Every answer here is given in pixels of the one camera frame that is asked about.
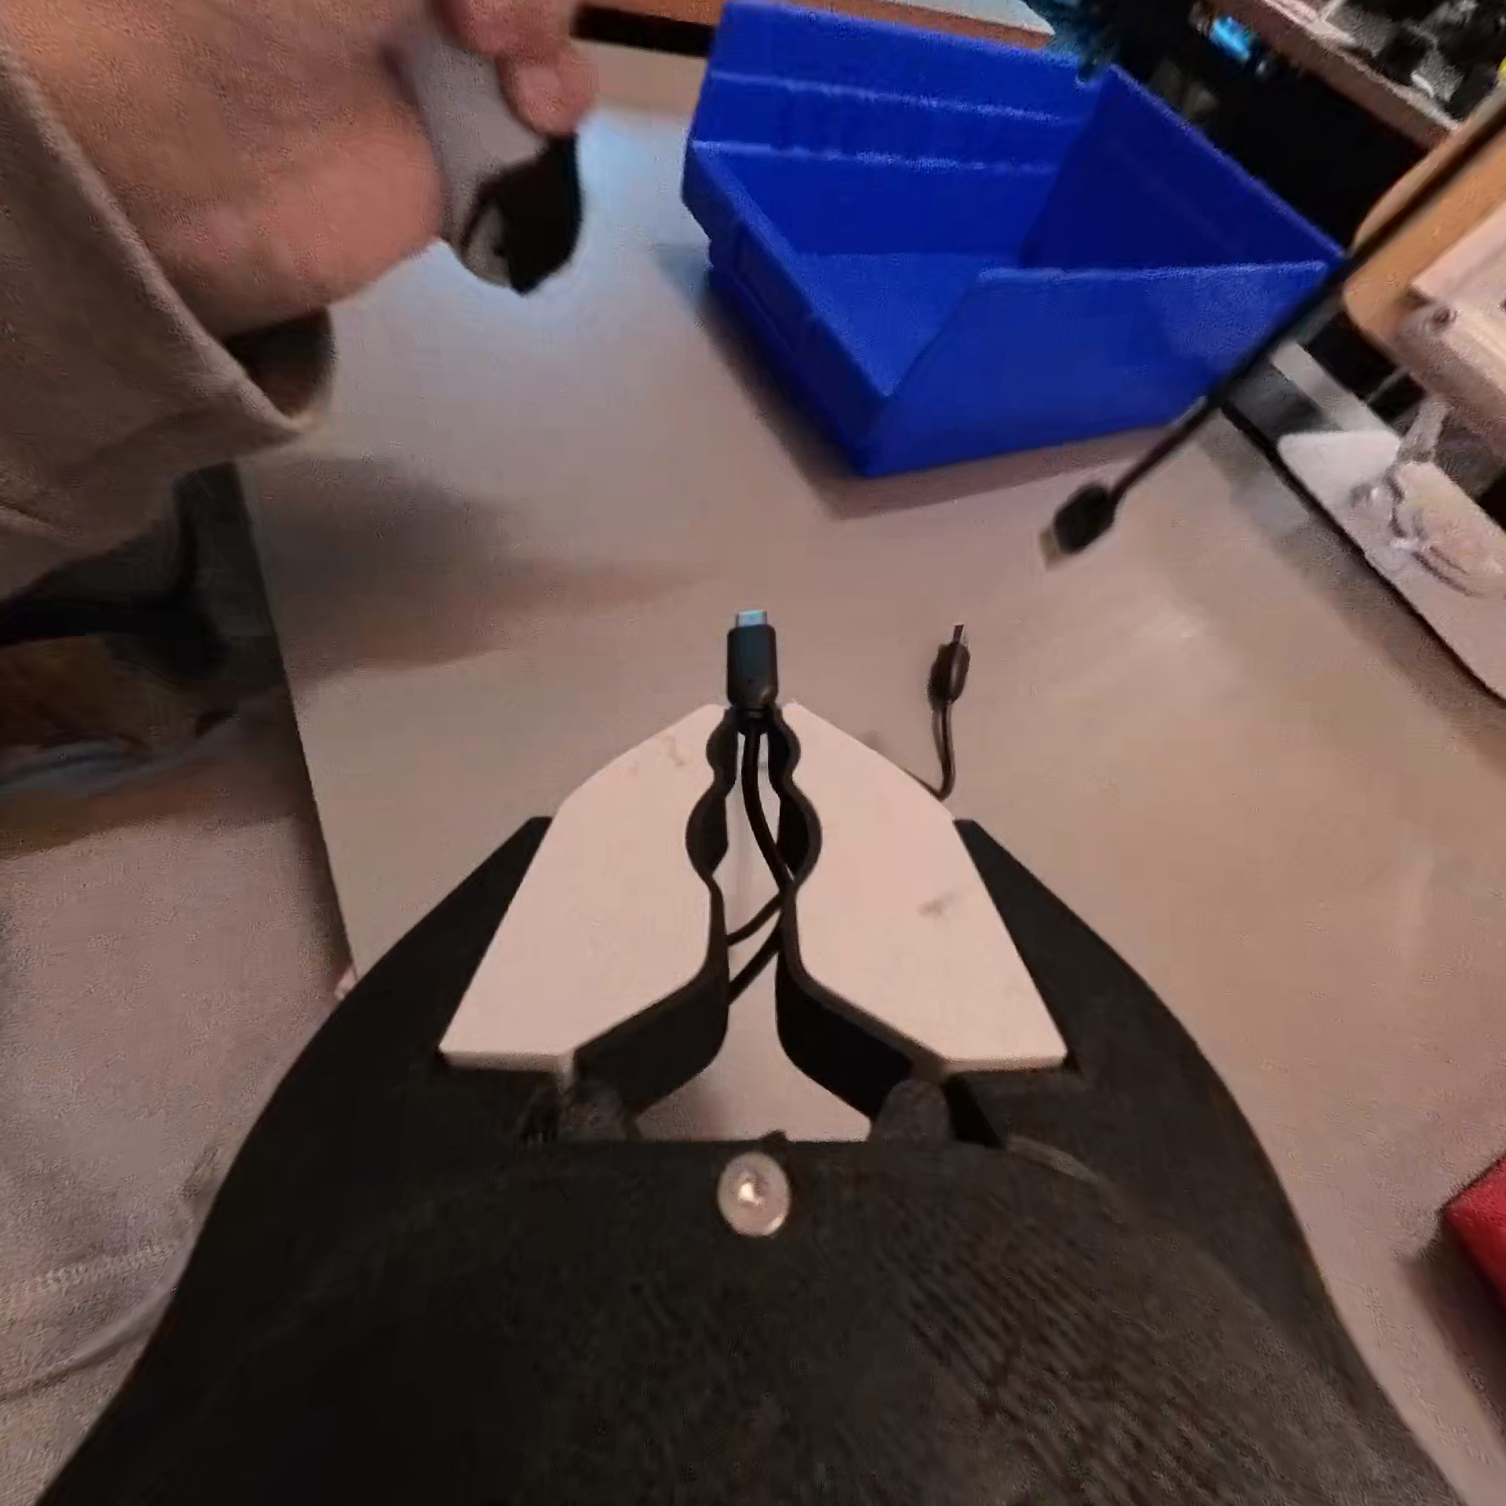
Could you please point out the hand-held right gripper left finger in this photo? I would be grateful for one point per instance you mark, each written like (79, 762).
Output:
(588, 918)

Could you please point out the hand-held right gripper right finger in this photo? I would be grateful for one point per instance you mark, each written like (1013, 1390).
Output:
(918, 929)

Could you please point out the blue plastic bin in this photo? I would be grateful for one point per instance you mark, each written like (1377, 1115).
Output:
(941, 294)

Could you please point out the red plastic bin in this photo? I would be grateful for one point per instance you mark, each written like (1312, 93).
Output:
(1479, 1230)

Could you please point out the grey desk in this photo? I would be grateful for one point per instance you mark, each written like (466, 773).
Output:
(588, 529)

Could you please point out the person's left hand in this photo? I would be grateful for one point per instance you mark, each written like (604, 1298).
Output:
(270, 142)

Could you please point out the document stand with instruction sheets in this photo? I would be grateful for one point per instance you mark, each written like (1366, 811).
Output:
(1434, 353)

